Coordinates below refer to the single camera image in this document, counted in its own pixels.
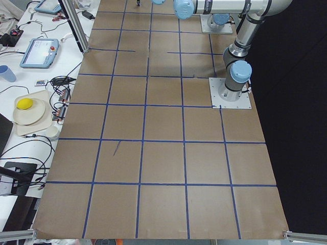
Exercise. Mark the yellow lemon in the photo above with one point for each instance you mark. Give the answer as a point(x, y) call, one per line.
point(24, 104)

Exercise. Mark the far blue teach pendant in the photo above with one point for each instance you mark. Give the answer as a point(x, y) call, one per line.
point(48, 7)

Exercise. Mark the aluminium frame post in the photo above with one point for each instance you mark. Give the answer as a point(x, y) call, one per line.
point(75, 25)

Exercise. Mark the black power adapter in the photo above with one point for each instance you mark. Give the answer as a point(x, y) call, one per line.
point(88, 15)

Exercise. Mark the blue teach pendant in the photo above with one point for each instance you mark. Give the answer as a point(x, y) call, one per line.
point(48, 7)
point(40, 53)

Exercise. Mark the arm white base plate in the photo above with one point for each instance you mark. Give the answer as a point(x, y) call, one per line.
point(216, 24)
point(223, 98)

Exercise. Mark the round beige plate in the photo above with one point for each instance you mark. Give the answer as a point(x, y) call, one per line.
point(32, 115)

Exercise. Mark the black monitor stand base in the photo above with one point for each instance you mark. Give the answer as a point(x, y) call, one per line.
point(16, 178)

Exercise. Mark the square beige tray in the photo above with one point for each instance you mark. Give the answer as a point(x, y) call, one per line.
point(41, 124)

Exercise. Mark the brown paper table cover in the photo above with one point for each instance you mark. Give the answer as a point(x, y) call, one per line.
point(143, 153)

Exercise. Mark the near blue teach pendant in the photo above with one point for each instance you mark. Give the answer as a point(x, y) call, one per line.
point(40, 53)

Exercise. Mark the white paper cup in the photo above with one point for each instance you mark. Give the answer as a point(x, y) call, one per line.
point(52, 133)

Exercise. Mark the small colourful card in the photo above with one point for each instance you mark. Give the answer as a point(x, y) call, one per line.
point(41, 83)

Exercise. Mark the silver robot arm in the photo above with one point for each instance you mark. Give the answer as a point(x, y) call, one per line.
point(238, 71)
point(185, 9)

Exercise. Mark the light blue cup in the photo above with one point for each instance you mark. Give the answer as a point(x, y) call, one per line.
point(7, 73)

